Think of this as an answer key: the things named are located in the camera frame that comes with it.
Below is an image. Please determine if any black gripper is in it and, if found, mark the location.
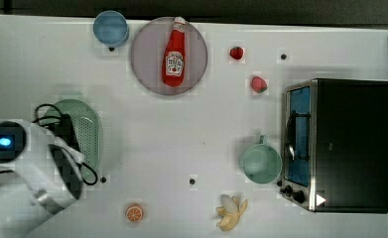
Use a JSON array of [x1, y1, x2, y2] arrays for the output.
[[51, 114, 80, 152]]

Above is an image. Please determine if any green plastic strainer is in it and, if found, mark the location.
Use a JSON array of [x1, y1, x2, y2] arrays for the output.
[[40, 92, 102, 179]]

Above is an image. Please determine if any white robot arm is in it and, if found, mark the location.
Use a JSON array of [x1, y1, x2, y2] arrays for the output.
[[0, 120, 84, 238]]

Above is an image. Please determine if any orange half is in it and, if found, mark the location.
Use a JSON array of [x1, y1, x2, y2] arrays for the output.
[[125, 203, 144, 223]]

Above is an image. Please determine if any blue bowl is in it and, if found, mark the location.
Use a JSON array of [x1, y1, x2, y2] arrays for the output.
[[93, 10, 129, 48]]

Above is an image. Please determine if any grey round plate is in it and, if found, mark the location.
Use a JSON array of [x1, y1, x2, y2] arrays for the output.
[[130, 17, 207, 96]]

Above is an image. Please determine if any red ketchup bottle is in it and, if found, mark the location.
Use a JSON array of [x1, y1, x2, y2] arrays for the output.
[[162, 17, 186, 87]]

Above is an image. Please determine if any peeled banana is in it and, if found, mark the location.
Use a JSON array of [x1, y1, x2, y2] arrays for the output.
[[215, 194, 248, 232]]

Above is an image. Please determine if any red strawberry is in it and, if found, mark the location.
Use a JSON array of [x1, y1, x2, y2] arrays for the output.
[[229, 47, 244, 60]]

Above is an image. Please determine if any pink strawberry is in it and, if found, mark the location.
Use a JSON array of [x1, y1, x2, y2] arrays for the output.
[[251, 76, 268, 93]]

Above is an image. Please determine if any mint green mug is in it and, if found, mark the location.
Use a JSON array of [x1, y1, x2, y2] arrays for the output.
[[239, 135, 282, 184]]

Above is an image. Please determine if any toaster oven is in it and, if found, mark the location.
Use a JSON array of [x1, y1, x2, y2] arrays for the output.
[[277, 78, 388, 214]]

